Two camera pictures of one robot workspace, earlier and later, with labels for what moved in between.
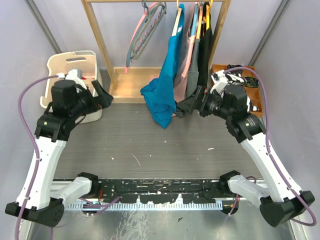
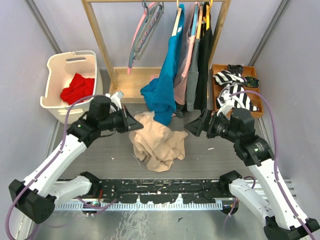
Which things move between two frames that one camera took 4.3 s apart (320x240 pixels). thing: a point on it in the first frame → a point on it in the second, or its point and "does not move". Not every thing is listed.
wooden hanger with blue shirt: x=179 y=26 does not move
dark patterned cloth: x=251 y=81 does not move
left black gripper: x=103 y=100 → x=129 y=123
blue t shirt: x=159 y=93 does not move
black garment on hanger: x=206 y=41 does not move
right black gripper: x=202 y=94 → x=205 y=122
